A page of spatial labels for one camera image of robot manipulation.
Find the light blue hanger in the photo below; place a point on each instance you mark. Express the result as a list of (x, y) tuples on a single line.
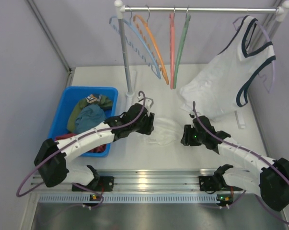
[(118, 22)]

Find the white navy-trimmed tank top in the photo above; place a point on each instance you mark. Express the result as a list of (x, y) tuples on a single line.
[(221, 86)]

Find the orange hanger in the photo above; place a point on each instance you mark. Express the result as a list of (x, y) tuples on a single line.
[(148, 37)]

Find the white slotted cable duct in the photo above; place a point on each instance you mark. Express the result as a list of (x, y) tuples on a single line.
[(136, 198)]

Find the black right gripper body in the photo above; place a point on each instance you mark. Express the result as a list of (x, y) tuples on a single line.
[(192, 137)]

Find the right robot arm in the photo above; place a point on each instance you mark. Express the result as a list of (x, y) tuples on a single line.
[(263, 176)]

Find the aluminium mounting rail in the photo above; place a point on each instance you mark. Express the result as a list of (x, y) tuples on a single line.
[(156, 181)]

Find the green hanger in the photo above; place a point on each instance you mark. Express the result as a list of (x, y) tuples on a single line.
[(181, 47)]

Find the lilac hanger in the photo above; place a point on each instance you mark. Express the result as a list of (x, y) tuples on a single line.
[(268, 84)]

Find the teal blue garment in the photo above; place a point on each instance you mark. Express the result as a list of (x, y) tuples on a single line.
[(89, 117)]

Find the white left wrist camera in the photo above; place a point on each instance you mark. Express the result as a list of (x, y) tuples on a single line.
[(147, 102)]

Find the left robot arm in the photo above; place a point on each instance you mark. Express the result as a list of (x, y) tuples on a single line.
[(56, 159)]

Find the blue plastic bin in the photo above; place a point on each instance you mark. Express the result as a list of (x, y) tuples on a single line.
[(70, 97)]

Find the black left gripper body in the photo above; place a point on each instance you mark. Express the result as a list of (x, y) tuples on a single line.
[(146, 122)]

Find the olive green garment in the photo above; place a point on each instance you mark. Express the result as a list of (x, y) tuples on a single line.
[(101, 100)]

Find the white garment rack with rail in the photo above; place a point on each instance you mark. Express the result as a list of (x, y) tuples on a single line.
[(280, 10)]

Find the pink hanger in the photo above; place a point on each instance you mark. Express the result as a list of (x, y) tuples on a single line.
[(172, 48)]

